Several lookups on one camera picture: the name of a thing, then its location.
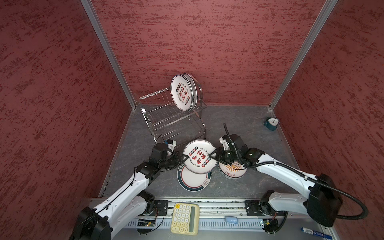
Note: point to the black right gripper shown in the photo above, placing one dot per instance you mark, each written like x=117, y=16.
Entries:
x=219, y=155

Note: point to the stainless steel dish rack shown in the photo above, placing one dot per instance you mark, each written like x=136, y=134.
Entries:
x=166, y=121

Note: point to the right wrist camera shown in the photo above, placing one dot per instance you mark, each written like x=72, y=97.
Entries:
x=225, y=143

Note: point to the orange patterned plate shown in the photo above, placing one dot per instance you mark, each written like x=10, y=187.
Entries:
x=232, y=171

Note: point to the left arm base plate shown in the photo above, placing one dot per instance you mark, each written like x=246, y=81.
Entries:
x=157, y=208

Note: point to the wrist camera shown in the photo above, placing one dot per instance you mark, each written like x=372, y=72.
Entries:
x=225, y=143
x=171, y=146

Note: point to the aluminium corner post right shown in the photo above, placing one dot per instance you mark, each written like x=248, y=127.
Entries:
x=317, y=26

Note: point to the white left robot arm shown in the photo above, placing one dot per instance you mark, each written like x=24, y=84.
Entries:
x=104, y=221

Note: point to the green white alarm clock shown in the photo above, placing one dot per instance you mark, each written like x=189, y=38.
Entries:
x=271, y=123

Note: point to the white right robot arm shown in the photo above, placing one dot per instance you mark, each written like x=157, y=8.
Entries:
x=314, y=196

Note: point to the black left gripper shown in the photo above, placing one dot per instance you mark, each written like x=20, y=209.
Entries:
x=178, y=162

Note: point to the red green rimmed plate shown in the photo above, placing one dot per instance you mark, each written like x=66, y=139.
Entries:
x=192, y=182

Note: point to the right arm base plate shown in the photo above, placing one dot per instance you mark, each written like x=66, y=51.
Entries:
x=252, y=207

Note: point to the yellow calculator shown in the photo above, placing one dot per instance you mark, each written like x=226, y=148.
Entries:
x=185, y=219

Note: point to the aluminium corner post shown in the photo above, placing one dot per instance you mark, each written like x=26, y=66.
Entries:
x=93, y=17
x=317, y=26

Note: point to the aluminium corner post left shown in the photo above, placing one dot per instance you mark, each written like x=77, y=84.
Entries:
x=93, y=17

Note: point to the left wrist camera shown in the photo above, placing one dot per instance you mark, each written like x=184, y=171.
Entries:
x=171, y=146

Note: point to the red character text plate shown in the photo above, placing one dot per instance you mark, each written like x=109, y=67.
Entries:
x=181, y=93

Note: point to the blue white marker pen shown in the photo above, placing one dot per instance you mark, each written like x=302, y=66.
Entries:
x=316, y=233

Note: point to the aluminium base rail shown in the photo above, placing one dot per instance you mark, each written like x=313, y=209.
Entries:
x=215, y=215

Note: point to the left circuit board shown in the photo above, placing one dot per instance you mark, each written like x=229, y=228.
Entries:
x=146, y=223

